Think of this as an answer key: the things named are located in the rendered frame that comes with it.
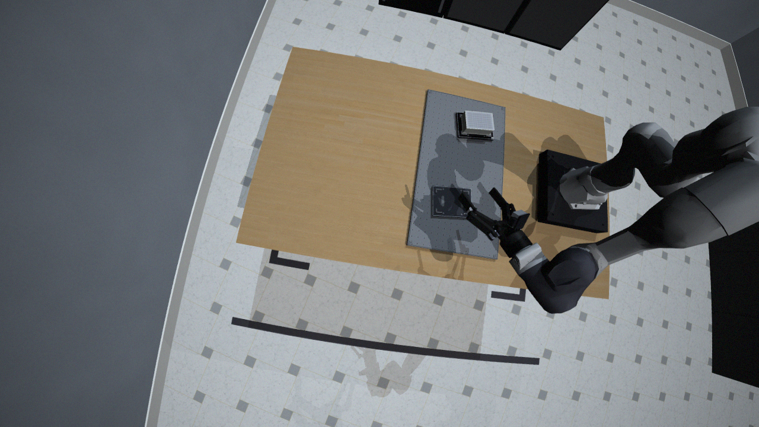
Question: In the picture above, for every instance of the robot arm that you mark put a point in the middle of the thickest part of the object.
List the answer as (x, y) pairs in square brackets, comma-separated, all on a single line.
[(692, 212)]

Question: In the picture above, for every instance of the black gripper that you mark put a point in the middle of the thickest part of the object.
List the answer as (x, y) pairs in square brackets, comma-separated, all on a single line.
[(511, 242)]

